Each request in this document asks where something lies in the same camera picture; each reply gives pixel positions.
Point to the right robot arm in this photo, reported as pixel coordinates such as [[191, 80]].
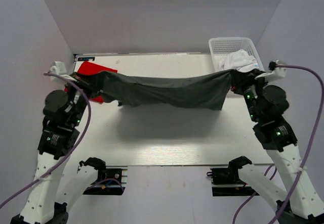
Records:
[[298, 202]]

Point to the blue label sticker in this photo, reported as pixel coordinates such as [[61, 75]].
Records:
[[83, 59]]

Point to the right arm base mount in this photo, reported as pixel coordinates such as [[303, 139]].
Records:
[[225, 180]]

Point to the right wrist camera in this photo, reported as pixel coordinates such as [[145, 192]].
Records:
[[275, 72]]

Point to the dark green t-shirt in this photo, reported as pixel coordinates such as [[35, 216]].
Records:
[[202, 92]]

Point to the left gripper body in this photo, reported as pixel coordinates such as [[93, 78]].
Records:
[[91, 91]]

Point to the white t-shirt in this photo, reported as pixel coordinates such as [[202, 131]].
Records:
[[240, 61]]

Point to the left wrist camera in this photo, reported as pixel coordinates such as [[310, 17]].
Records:
[[59, 68]]

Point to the white plastic perforated basket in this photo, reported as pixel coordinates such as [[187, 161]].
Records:
[[221, 47]]

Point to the folded red t-shirt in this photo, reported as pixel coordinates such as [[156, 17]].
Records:
[[90, 68]]

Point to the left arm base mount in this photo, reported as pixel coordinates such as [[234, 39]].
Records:
[[111, 180]]

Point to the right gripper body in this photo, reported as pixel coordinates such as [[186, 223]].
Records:
[[249, 85]]

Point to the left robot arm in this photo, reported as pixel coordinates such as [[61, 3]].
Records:
[[66, 120]]

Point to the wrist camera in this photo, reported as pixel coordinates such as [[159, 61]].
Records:
[[275, 72], [59, 68]]

